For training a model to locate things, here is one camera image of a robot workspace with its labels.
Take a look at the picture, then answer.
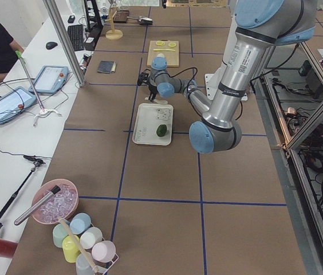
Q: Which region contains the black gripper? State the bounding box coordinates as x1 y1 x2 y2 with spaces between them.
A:
137 72 157 101

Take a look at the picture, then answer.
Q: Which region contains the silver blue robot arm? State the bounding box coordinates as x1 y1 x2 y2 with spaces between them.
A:
137 1 317 154

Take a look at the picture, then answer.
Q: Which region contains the pink bowl with ice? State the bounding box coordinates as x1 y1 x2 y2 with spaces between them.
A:
32 179 79 225

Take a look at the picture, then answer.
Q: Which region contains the white bear tray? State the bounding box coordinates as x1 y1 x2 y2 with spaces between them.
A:
132 103 174 146

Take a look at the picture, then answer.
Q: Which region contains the green avocado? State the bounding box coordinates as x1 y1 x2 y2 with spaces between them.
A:
156 124 167 137

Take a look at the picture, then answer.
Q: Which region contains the bamboo cutting board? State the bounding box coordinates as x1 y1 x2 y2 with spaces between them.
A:
147 40 180 68

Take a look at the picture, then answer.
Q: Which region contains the yellow plastic knife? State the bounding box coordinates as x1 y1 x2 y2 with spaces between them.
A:
152 48 176 52

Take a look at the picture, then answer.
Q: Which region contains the yellow sponge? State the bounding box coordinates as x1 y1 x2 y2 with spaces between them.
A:
111 62 117 73

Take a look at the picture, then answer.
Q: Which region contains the lemon slice top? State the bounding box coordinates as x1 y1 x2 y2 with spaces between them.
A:
156 41 165 46

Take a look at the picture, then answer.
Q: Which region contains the grey folded cloth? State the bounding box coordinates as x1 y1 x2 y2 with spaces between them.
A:
97 61 115 74

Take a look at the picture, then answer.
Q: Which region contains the wooden stand base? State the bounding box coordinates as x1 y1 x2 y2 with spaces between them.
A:
105 0 123 40

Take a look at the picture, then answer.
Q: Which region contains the steel scoop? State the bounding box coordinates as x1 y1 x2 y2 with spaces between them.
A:
127 16 153 26

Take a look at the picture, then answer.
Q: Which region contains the black keyboard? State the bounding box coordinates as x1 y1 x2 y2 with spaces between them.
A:
67 24 84 52

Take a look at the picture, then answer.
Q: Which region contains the far teach pendant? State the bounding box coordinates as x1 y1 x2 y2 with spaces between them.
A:
33 65 69 95

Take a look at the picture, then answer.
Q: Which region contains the teach pendant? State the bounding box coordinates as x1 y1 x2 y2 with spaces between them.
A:
33 65 69 95
0 86 36 124

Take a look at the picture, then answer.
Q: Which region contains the black computer mouse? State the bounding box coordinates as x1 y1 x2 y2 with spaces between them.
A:
45 41 58 50

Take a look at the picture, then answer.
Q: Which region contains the near teach pendant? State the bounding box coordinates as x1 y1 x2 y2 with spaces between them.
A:
0 86 36 124

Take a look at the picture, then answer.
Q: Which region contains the metal rod with green tip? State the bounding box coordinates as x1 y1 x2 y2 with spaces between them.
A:
15 50 62 127

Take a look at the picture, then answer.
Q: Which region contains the blue cup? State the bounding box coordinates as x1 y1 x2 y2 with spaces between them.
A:
69 213 91 235

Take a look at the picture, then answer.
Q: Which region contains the white cup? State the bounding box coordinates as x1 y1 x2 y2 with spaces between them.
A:
80 227 103 249

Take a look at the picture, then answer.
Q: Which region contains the pink cup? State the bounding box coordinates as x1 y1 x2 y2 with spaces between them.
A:
91 241 116 263

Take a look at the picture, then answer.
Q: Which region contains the green cup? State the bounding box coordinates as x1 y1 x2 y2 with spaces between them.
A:
52 223 68 248

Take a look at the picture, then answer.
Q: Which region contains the yellow cup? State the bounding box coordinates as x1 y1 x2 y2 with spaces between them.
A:
62 235 81 263

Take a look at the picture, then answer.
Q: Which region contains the wooden stick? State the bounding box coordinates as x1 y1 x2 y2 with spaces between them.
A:
58 218 100 274

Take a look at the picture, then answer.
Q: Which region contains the grey cup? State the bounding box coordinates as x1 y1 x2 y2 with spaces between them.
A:
76 254 95 275

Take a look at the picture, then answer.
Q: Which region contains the black tripod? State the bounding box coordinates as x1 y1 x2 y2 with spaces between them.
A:
0 155 45 229

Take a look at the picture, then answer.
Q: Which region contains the aluminium frame post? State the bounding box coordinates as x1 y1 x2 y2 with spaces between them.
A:
43 0 85 87

